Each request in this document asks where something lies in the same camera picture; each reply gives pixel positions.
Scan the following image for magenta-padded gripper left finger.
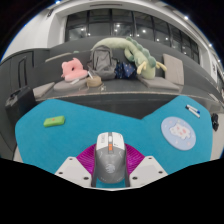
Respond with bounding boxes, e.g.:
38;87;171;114
54;143;99;188

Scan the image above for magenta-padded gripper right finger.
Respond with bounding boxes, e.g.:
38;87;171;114
123;143;169;188

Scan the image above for grey and white computer mouse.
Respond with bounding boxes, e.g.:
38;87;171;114
91;131;131;188

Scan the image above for round light blue mouse pad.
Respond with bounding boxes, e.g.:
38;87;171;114
160;116;197;152

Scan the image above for small green eraser block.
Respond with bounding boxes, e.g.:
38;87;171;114
43;115;66;128

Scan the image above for white marker with black cap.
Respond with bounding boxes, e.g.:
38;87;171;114
185;105;201;119

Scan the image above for round grey seat cushion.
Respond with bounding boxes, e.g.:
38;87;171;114
53;79;89;93

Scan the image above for black bag on floor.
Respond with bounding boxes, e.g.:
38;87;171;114
210;112;220;132

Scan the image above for small flat grey cushion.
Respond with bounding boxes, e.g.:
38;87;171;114
32;81;56;100

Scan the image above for flat square grey cushion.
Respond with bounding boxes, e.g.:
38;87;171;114
137;75;181;92

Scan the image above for grey tiered bench seating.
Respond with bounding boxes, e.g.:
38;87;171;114
0;35;224;119

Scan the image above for black suitcase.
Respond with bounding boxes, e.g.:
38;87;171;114
4;85;37;134

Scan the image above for pink plush cushion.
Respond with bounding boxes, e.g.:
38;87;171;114
60;57;89;83

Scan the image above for dark blue patterned bag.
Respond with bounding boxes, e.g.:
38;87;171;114
114;61;138;80

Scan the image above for upright square grey cushion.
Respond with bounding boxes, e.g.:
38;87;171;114
162;53;185;86

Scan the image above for grey backpack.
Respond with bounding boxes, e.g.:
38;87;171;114
87;45;118;81

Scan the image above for green dragon plush toy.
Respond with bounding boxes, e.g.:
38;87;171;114
90;36;168;80

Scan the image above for ceiling spot lights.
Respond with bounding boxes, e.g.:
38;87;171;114
54;0;214;48

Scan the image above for dark glass window wall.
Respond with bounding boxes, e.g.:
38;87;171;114
64;8;201;64

